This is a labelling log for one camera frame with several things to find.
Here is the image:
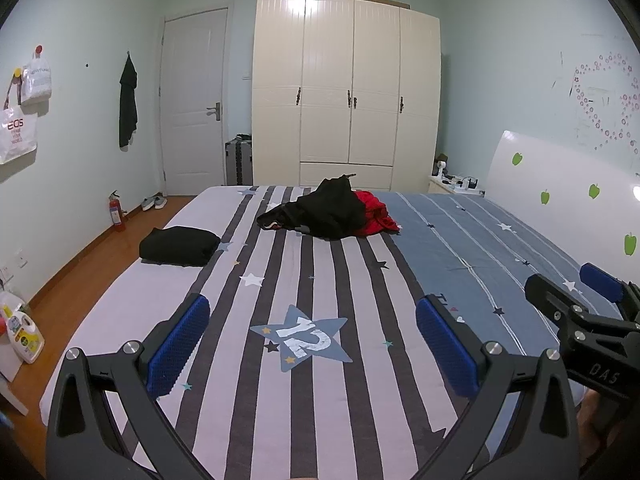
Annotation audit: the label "small white plastic bag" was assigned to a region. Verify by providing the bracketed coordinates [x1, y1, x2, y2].
[20, 51, 54, 107]

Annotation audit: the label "bed with striped sheet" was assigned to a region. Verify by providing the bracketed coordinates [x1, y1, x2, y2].
[39, 185, 640, 480]

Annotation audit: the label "red fire extinguisher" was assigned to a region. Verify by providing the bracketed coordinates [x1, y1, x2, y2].
[107, 190, 128, 232]

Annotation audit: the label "large white printed bag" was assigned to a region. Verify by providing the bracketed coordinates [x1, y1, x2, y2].
[0, 77, 38, 165]

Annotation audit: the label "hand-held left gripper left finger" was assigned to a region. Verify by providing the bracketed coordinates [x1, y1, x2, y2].
[46, 292, 226, 480]

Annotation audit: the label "white door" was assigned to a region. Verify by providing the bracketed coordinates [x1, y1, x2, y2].
[159, 7, 231, 197]

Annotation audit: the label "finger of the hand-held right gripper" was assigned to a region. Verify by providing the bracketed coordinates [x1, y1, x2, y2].
[579, 262, 640, 322]
[524, 273, 592, 332]

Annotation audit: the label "white headboard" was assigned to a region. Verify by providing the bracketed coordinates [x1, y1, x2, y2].
[484, 130, 640, 272]

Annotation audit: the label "white detergent bottle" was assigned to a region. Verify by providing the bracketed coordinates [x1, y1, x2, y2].
[0, 305, 46, 365]

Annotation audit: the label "flower wall stickers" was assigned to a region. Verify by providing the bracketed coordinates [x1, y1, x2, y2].
[570, 50, 640, 157]

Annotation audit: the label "folded black garment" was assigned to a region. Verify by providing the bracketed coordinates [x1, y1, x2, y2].
[139, 226, 222, 268]

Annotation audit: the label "dark ribbed suitcase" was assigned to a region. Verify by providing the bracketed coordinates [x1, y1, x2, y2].
[224, 134, 254, 187]

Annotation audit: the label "cream wardrobe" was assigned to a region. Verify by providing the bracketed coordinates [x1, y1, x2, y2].
[251, 0, 443, 193]

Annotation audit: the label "black pants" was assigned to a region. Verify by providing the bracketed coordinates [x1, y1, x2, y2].
[256, 174, 383, 241]

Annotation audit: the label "white nightstand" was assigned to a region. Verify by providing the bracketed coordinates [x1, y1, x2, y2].
[429, 175, 486, 197]

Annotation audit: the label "red garment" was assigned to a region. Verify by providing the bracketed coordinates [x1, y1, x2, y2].
[352, 190, 401, 237]

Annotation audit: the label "dark hanging garment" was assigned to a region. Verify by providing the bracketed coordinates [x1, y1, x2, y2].
[118, 52, 139, 150]

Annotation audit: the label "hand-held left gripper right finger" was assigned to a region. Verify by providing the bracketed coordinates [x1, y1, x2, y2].
[400, 294, 583, 480]

